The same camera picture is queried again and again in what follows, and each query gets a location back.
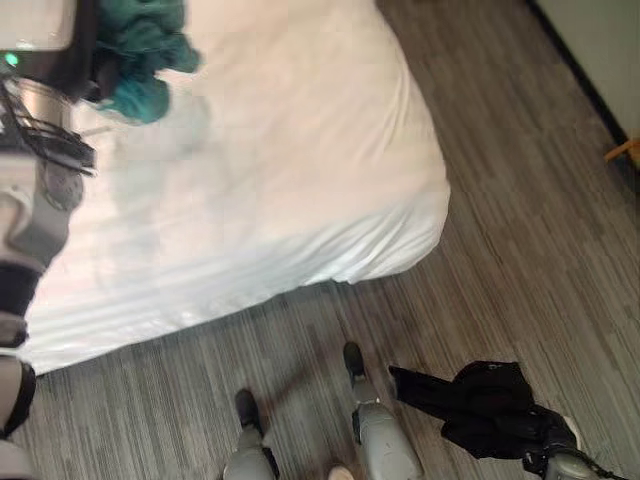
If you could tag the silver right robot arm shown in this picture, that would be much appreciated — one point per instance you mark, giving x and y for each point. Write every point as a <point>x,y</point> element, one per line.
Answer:
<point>575,467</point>

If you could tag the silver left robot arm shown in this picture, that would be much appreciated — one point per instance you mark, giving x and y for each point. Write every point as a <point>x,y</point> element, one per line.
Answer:
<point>30,200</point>

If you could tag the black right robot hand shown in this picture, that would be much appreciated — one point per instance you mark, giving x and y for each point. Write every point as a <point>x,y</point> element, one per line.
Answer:
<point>559,436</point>

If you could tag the silver robot leg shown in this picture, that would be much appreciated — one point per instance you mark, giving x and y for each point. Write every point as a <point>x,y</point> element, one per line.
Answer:
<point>247,440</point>
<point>380,430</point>

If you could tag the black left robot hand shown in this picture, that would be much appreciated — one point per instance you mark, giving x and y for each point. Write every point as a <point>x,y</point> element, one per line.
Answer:
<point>45,30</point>

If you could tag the orange wooden furniture leg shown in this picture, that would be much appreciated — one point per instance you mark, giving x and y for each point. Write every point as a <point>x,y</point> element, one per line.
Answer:
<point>622,149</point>

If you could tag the black garment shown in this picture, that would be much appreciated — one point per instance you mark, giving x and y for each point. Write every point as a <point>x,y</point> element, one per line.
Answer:
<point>480,405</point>

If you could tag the silver right robot leg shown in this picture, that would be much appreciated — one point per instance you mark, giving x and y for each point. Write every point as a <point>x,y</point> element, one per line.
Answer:
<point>380,430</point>

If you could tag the teal green garment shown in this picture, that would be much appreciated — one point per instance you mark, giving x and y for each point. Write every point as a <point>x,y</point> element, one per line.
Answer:
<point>145,60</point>

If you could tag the silver left robot leg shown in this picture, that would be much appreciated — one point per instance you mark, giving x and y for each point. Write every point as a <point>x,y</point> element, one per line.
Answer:
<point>247,440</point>

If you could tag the bed with white sheet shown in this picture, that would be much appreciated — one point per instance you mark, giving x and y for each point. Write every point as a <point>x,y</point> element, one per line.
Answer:
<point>260,175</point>

